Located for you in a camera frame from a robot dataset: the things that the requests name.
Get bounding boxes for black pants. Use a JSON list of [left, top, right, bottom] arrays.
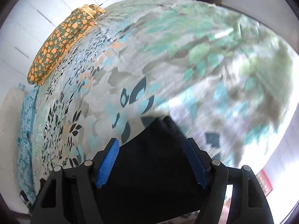
[[98, 116, 203, 223]]

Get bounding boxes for red paper item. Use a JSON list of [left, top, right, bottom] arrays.
[[256, 169, 273, 197]]

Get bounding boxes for teal damask pillow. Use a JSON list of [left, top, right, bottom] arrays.
[[17, 86, 39, 204]]

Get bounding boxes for cream upholstered headboard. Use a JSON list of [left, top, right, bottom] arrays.
[[0, 88, 28, 214]]

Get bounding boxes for floral leaf bedspread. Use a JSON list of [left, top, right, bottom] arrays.
[[31, 0, 298, 190]]

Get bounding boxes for orange pumpkin print pillow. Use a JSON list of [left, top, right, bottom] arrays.
[[27, 5, 105, 85]]

